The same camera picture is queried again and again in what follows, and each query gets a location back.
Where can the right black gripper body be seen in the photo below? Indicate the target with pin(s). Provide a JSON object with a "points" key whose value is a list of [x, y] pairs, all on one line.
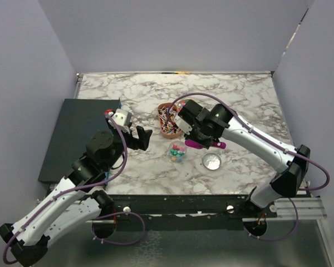
{"points": [[197, 135]]}

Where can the purple plastic scoop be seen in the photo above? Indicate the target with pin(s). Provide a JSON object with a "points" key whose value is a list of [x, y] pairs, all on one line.
{"points": [[195, 145]]}

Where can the pink tray of lollipops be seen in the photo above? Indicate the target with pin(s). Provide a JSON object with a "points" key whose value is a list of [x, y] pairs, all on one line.
{"points": [[166, 114]]}

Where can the silver jar lid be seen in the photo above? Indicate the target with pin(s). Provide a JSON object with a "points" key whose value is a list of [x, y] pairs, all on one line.
{"points": [[211, 161]]}

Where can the clear glass jar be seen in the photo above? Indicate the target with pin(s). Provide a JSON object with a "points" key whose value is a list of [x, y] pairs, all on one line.
{"points": [[177, 151]]}

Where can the tan tray of star candies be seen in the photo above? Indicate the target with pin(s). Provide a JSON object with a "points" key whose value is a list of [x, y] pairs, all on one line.
{"points": [[181, 103]]}

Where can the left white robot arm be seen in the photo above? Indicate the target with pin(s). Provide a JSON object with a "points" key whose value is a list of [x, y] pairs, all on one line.
{"points": [[78, 196]]}

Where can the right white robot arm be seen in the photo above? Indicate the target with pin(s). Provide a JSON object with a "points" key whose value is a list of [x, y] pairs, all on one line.
{"points": [[289, 162]]}

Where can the dark blue box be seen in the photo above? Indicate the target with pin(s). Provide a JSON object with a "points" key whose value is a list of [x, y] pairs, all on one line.
{"points": [[77, 122]]}

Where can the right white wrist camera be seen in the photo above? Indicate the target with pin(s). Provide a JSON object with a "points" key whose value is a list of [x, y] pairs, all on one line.
{"points": [[183, 125]]}

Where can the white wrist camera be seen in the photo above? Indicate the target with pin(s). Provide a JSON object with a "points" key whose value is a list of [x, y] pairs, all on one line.
{"points": [[122, 118], [183, 125]]}

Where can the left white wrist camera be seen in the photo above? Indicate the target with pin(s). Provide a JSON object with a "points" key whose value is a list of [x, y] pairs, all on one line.
{"points": [[122, 118]]}

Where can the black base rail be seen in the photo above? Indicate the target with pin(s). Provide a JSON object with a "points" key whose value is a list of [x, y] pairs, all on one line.
{"points": [[181, 213]]}

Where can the aluminium extrusion rail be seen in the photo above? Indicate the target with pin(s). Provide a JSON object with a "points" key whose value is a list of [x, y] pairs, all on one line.
{"points": [[308, 208]]}

